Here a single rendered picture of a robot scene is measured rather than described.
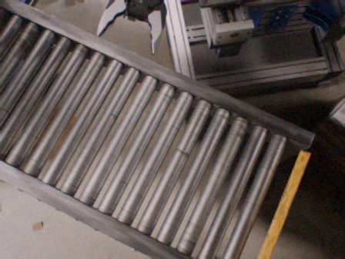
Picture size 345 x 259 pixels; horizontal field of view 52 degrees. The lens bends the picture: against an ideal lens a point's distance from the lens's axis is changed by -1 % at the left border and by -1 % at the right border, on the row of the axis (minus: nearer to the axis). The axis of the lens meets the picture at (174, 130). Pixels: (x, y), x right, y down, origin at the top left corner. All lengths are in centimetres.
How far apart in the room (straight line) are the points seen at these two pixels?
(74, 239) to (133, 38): 116
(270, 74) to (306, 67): 19
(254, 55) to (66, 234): 132
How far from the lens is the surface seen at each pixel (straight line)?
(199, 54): 189
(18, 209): 203
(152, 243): 107
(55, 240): 196
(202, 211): 108
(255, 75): 186
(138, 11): 81
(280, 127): 117
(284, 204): 111
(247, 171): 111
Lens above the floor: 187
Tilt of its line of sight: 74 degrees down
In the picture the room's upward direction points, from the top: 3 degrees clockwise
